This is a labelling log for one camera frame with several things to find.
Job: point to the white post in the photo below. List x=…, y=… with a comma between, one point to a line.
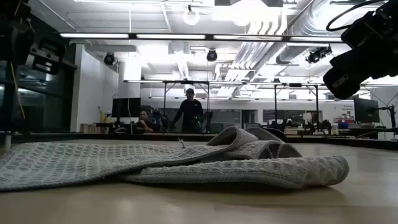
x=7, y=140

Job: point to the yellow bottle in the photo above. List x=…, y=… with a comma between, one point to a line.
x=103, y=116

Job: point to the black aluminium table frame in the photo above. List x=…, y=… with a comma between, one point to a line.
x=62, y=136

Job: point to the round white pendant lamp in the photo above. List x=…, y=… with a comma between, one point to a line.
x=191, y=17

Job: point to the black ceiling spot lamp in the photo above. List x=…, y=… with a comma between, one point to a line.
x=317, y=55
x=109, y=58
x=212, y=55

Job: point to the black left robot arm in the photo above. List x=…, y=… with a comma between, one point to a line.
x=15, y=37

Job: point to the black computer monitor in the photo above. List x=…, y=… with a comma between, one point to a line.
x=366, y=110
x=126, y=107

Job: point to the blue box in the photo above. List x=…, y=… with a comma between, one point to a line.
x=343, y=125

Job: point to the black metal station frame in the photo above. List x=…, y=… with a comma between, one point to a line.
x=164, y=99
x=275, y=102

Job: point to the grey waffle microfiber towel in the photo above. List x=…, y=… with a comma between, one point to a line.
x=93, y=161

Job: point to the long ceiling light strip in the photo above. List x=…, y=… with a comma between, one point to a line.
x=171, y=36

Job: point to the person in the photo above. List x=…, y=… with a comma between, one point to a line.
x=189, y=112
x=145, y=123

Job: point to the wooden crates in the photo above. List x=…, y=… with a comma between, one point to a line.
x=93, y=128

